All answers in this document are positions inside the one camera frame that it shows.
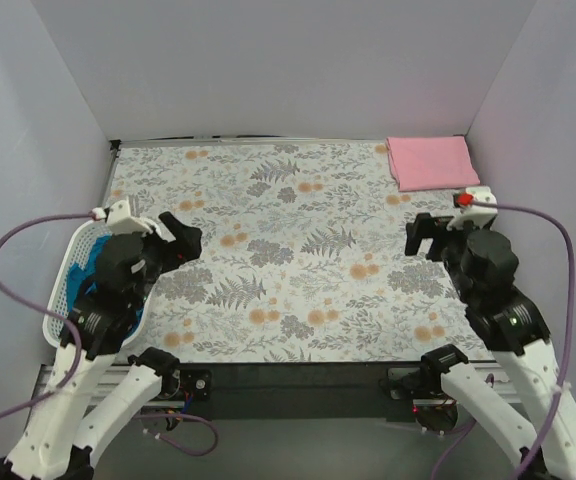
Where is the pink t shirt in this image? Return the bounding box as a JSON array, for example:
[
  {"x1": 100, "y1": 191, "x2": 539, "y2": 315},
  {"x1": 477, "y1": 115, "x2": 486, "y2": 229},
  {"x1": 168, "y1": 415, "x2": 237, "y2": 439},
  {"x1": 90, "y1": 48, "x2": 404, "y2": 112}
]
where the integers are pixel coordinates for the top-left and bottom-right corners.
[{"x1": 386, "y1": 136, "x2": 480, "y2": 192}]

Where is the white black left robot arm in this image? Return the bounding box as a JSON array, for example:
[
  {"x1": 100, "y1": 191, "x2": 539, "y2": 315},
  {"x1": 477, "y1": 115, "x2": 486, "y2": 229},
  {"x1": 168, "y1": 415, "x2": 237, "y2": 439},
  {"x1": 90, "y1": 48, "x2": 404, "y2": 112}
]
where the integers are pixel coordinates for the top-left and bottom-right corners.
[{"x1": 0, "y1": 207, "x2": 202, "y2": 479}]

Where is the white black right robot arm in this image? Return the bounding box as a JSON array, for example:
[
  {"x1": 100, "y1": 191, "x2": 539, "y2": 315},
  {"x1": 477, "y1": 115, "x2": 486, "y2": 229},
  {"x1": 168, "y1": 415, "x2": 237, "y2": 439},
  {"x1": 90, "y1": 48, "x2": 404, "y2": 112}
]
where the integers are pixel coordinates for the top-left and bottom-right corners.
[{"x1": 405, "y1": 213, "x2": 576, "y2": 479}]

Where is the blue t shirt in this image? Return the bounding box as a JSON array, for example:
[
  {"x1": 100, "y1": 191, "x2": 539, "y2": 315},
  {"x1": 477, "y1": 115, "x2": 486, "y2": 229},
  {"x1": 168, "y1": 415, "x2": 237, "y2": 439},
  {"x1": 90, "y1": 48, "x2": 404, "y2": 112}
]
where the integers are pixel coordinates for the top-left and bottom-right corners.
[{"x1": 67, "y1": 233, "x2": 144, "y2": 311}]

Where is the white plastic laundry basket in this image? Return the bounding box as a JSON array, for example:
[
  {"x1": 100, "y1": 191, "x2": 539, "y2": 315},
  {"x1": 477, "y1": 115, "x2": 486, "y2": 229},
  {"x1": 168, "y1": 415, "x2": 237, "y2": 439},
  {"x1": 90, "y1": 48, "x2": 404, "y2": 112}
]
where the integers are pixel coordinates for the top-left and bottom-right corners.
[{"x1": 42, "y1": 220, "x2": 145, "y2": 348}]

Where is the floral patterned table cloth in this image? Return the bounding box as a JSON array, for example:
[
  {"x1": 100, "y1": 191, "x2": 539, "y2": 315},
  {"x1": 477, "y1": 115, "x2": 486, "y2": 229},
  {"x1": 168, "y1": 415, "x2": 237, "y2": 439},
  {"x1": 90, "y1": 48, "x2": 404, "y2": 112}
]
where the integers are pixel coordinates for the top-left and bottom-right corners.
[{"x1": 108, "y1": 142, "x2": 489, "y2": 363}]

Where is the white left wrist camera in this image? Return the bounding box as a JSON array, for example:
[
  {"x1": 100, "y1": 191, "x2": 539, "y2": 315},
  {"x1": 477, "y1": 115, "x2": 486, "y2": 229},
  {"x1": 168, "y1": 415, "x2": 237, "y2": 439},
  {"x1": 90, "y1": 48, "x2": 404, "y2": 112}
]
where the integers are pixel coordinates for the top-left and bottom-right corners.
[{"x1": 91, "y1": 197, "x2": 161, "y2": 235}]

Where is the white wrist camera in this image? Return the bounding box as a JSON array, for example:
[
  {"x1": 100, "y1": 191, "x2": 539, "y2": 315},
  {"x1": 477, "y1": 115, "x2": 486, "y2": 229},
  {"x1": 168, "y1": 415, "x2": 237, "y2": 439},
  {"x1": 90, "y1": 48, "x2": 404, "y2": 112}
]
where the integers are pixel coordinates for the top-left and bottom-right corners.
[
  {"x1": 91, "y1": 197, "x2": 161, "y2": 235},
  {"x1": 447, "y1": 186, "x2": 498, "y2": 231}
]

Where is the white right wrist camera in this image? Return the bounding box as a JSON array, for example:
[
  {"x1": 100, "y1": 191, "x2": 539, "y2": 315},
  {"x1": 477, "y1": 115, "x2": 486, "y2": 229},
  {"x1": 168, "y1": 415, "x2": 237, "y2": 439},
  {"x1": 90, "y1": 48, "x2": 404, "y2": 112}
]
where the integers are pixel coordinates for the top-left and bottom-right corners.
[{"x1": 447, "y1": 186, "x2": 498, "y2": 231}]

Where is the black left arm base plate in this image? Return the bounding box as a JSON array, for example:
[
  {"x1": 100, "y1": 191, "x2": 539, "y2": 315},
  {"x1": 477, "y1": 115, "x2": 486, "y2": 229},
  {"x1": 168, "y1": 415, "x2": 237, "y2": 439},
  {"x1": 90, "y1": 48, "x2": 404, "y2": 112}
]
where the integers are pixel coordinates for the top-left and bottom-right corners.
[{"x1": 169, "y1": 368, "x2": 213, "y2": 402}]

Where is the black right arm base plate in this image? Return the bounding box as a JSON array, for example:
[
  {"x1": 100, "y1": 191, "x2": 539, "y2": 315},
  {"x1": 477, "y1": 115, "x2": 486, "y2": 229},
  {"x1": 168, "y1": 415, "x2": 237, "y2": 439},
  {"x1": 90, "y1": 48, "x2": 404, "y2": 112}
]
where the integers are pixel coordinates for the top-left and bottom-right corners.
[{"x1": 378, "y1": 367, "x2": 456, "y2": 406}]

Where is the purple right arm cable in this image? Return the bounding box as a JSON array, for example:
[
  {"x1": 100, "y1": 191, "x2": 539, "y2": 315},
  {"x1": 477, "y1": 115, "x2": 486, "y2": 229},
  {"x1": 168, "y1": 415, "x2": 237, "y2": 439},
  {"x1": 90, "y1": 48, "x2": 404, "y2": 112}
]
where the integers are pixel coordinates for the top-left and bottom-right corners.
[{"x1": 430, "y1": 199, "x2": 576, "y2": 480}]

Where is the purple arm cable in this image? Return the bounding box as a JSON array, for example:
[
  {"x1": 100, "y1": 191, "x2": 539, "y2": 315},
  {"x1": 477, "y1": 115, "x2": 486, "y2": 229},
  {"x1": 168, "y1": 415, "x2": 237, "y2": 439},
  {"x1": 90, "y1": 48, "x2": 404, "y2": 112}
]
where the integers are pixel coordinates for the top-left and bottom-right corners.
[
  {"x1": 430, "y1": 199, "x2": 576, "y2": 480},
  {"x1": 0, "y1": 212, "x2": 219, "y2": 466}
]

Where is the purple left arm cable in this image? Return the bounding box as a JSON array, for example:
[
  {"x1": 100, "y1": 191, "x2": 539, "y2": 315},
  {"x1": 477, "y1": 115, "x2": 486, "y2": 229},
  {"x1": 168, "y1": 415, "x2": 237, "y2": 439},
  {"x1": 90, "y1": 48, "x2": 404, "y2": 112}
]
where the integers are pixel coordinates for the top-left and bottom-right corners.
[{"x1": 0, "y1": 212, "x2": 219, "y2": 466}]

